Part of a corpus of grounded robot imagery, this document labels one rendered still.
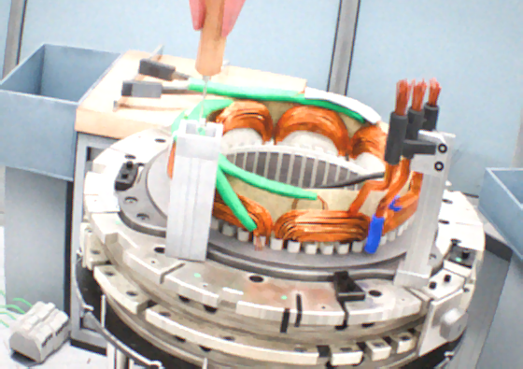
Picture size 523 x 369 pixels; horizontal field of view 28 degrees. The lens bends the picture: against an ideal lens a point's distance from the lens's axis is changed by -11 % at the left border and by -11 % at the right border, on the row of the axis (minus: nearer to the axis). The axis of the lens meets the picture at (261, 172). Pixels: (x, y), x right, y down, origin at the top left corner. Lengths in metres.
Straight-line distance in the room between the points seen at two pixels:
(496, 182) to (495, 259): 0.25
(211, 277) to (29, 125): 0.41
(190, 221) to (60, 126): 0.37
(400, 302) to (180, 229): 0.16
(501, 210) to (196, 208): 0.39
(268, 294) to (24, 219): 0.50
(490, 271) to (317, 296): 0.59
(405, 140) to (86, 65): 0.60
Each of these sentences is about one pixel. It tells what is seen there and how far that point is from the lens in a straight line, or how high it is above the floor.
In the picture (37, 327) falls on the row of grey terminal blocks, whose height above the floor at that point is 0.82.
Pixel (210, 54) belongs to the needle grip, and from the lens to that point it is 0.74.
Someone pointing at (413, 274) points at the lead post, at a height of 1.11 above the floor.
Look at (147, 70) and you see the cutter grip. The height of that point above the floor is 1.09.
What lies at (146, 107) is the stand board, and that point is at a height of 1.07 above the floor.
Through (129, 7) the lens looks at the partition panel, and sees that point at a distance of 3.25.
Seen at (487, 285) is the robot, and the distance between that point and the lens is 1.34.
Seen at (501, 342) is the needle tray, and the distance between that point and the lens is 1.10.
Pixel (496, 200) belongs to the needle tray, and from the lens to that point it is 1.09.
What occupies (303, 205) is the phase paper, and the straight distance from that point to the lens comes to 0.79.
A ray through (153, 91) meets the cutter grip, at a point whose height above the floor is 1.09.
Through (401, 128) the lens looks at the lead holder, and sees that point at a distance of 0.73.
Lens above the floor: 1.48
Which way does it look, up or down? 24 degrees down
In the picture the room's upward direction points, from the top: 9 degrees clockwise
